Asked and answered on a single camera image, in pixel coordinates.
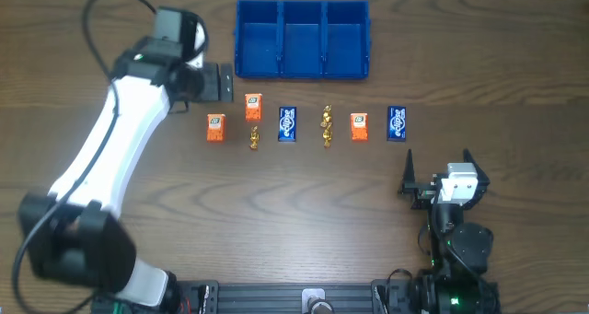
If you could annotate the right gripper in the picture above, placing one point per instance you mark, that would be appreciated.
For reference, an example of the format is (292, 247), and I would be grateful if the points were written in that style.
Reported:
(424, 195)

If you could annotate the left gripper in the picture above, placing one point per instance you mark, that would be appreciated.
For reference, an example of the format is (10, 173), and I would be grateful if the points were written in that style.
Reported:
(211, 84)

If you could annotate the blue candy pack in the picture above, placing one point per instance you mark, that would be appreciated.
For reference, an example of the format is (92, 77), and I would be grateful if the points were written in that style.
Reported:
(287, 124)
(396, 123)

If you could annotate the orange candy box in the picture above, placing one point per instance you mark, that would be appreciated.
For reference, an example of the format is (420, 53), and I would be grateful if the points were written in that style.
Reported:
(215, 129)
(253, 108)
(359, 127)

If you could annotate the gold candy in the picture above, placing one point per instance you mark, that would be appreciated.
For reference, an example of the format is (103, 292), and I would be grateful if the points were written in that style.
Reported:
(327, 136)
(326, 116)
(254, 138)

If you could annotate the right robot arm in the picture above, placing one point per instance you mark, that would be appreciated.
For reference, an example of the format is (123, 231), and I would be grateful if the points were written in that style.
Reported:
(465, 249)

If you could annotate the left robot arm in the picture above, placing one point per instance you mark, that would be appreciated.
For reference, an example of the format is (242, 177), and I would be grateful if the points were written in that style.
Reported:
(138, 116)

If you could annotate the blue tray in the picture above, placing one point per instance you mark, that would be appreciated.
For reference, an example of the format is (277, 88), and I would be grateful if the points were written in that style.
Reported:
(301, 38)

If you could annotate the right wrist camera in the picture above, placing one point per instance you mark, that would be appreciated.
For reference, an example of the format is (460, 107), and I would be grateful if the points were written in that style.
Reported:
(458, 182)

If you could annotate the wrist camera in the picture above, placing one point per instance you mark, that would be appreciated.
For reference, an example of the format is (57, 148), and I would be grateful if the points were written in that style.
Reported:
(168, 24)
(458, 182)

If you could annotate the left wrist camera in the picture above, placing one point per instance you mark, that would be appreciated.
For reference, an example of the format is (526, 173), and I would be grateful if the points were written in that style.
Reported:
(168, 24)

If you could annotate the mounting rail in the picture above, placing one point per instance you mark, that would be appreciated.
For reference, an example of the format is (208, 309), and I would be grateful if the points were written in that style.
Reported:
(267, 298)

